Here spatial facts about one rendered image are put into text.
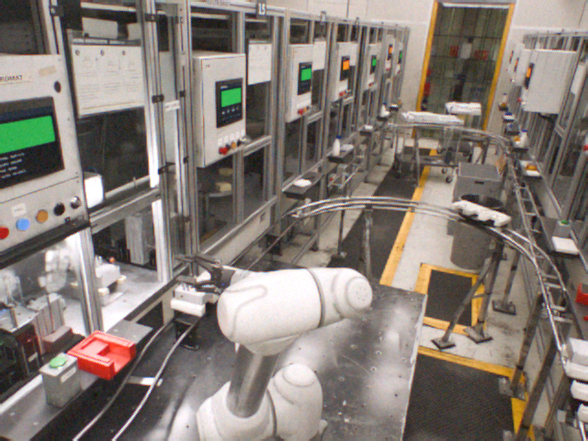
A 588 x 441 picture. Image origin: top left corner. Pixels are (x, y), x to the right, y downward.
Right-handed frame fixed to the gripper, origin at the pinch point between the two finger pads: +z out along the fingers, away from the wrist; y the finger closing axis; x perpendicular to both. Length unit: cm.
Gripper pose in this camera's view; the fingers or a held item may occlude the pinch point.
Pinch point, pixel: (184, 268)
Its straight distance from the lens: 167.6
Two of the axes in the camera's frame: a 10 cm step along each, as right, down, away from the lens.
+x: -3.4, 3.6, -8.7
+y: 0.5, -9.1, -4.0
